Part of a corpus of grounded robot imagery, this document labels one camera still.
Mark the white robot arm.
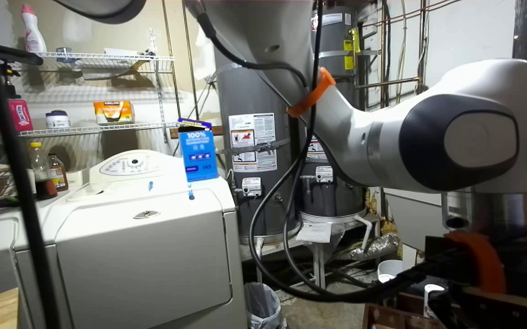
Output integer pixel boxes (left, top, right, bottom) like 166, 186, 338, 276
183, 0, 527, 241

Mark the left grey water heater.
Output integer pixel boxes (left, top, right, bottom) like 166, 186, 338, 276
216, 53, 295, 243

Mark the white trash bin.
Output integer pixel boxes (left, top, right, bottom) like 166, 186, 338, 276
243, 281, 287, 329

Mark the grey water heater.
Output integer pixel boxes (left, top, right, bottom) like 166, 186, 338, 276
216, 53, 295, 243
298, 7, 364, 217

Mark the pink card on shelf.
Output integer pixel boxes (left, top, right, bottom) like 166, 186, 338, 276
7, 99, 33, 131

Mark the dark liquid bottle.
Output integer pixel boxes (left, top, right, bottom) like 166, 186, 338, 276
29, 141, 57, 199

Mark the white spray bottle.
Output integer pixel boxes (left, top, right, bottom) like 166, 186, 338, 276
20, 4, 48, 53

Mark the brown cardboard box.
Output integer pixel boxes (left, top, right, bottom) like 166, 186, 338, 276
362, 283, 446, 329

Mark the white wire shelf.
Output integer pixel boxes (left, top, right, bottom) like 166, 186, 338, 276
0, 49, 179, 150

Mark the white bucket on floor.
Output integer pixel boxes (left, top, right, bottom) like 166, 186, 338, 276
377, 259, 421, 283

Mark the right grey water heater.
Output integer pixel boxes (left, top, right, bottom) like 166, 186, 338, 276
298, 7, 364, 217

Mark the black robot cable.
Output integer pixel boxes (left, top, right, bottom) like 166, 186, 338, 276
183, 0, 461, 305

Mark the white dryer machine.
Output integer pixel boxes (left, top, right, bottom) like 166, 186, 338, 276
22, 150, 249, 329

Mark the blue cardboard box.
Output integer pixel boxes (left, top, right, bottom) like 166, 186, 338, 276
177, 119, 218, 183

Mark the orange package on shelf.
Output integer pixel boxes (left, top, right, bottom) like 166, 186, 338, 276
93, 100, 134, 124

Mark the white jar on shelf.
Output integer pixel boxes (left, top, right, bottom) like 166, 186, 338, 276
46, 110, 69, 130

